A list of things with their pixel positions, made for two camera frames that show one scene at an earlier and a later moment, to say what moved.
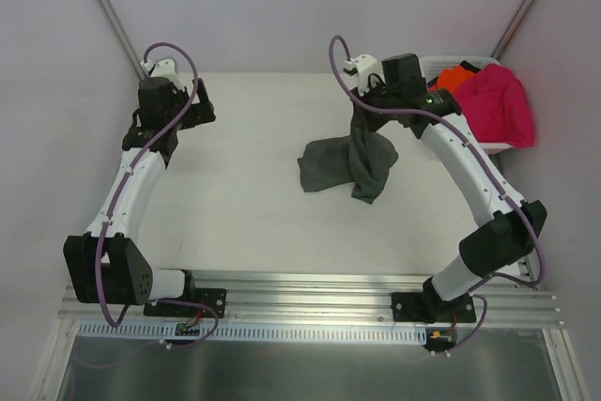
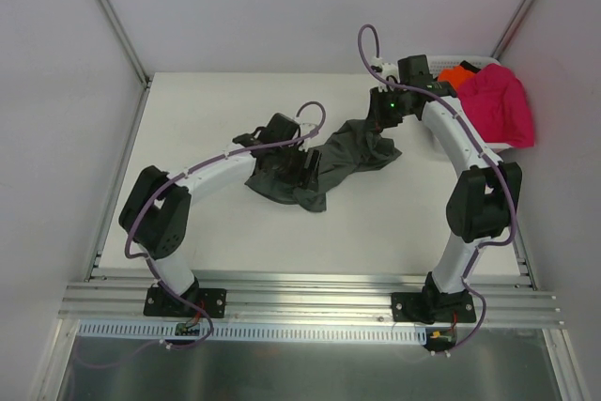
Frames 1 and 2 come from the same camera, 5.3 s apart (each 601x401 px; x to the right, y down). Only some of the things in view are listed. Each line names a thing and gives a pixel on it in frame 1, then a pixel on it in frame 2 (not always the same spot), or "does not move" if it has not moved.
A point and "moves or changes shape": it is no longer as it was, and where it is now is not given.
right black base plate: x=430 y=308 does not move
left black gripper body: x=198 y=107 → x=309 y=169
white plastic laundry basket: x=433 y=65 does not move
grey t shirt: x=362 y=157 moves or changes shape
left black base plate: x=217 y=298 does not move
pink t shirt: x=495 y=104 does not move
